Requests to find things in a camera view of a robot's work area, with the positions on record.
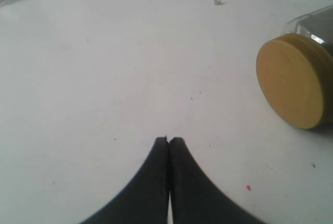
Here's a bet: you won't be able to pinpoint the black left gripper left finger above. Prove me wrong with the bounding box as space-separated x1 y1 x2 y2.
83 137 170 223

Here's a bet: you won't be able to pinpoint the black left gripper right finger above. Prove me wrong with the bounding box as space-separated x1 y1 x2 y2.
169 138 258 223

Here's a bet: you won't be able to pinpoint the clear nut jar yellow lid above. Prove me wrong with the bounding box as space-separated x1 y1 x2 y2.
255 4 333 130

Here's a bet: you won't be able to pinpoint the small clear plastic scrap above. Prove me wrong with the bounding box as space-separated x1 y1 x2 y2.
213 0 226 6

